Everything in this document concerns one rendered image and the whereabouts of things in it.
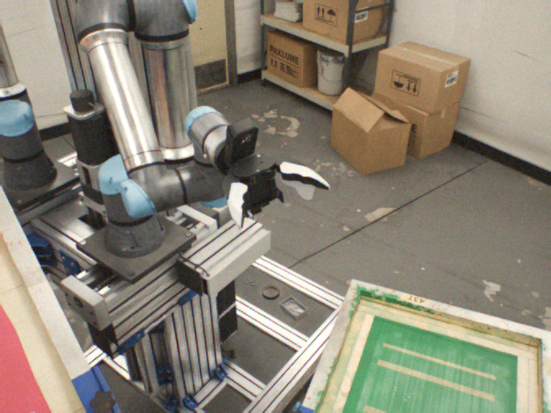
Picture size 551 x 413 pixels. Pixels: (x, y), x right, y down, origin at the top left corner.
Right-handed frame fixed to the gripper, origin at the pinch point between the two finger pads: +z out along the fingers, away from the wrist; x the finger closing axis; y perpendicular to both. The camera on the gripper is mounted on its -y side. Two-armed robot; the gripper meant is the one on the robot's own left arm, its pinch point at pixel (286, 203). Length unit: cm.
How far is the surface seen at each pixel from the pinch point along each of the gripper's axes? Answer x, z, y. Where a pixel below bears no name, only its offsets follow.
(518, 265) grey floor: -185, -82, 195
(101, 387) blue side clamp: 36, -12, 34
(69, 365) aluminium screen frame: 40, -18, 31
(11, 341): 48, -27, 28
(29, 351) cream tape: 46, -24, 30
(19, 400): 50, -17, 33
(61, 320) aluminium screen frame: 39, -25, 27
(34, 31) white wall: 14, -390, 77
